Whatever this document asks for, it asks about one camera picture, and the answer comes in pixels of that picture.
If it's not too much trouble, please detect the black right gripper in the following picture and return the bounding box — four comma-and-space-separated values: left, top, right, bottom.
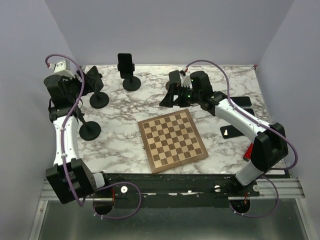
159, 82, 202, 108

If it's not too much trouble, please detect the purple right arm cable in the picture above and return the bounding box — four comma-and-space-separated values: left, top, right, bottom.
184, 59, 298, 218

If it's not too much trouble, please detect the black front phone stand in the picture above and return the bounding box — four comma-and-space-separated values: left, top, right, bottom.
78, 112, 101, 141

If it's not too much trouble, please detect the round wooden phone stand left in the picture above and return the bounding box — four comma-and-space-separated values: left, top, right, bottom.
165, 70, 181, 91

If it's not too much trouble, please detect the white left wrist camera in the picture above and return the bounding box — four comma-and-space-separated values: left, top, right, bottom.
47, 59, 75, 81

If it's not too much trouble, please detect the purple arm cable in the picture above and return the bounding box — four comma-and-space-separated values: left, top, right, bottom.
44, 53, 142, 220
184, 59, 298, 218

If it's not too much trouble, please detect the black round phone stand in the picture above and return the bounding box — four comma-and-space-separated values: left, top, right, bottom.
122, 65, 141, 92
87, 72, 110, 109

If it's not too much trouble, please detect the red toy microphone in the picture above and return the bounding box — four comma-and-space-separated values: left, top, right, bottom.
243, 143, 253, 162

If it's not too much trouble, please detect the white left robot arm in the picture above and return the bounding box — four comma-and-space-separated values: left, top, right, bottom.
43, 72, 111, 206

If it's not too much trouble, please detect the black phone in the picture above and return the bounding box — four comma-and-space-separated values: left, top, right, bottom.
220, 125, 244, 139

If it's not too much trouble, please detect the dark blue phone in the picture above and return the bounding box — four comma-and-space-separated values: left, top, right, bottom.
231, 96, 252, 108

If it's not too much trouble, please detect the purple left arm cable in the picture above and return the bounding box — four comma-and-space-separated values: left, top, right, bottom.
44, 53, 142, 220

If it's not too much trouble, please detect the wooden chessboard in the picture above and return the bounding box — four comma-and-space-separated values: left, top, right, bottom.
137, 108, 209, 174

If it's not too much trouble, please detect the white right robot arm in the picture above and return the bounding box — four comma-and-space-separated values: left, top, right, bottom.
159, 70, 289, 196

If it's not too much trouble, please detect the aluminium front rail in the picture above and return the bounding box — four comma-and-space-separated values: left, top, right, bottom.
40, 178, 305, 201

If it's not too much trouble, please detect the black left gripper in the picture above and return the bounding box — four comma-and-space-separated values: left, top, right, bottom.
62, 69, 97, 102

